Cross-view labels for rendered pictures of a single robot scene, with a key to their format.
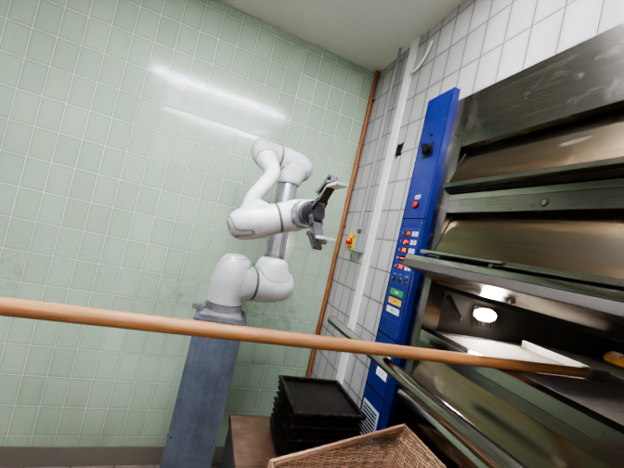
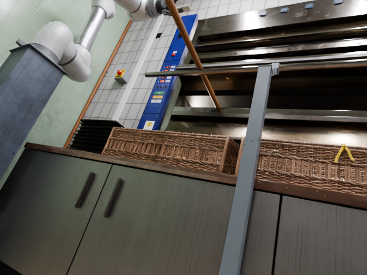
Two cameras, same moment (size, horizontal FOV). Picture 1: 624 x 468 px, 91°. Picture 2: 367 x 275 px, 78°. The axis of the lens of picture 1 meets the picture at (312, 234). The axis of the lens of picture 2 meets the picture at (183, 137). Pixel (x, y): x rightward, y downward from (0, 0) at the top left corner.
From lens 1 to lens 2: 1.09 m
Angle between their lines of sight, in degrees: 46
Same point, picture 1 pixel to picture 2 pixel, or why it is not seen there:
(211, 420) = (16, 134)
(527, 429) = (228, 124)
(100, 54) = not seen: outside the picture
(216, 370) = (34, 95)
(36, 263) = not seen: outside the picture
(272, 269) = (84, 53)
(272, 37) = not seen: outside the picture
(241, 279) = (69, 43)
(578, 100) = (246, 26)
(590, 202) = (249, 52)
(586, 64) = (248, 17)
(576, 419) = (246, 110)
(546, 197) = (236, 52)
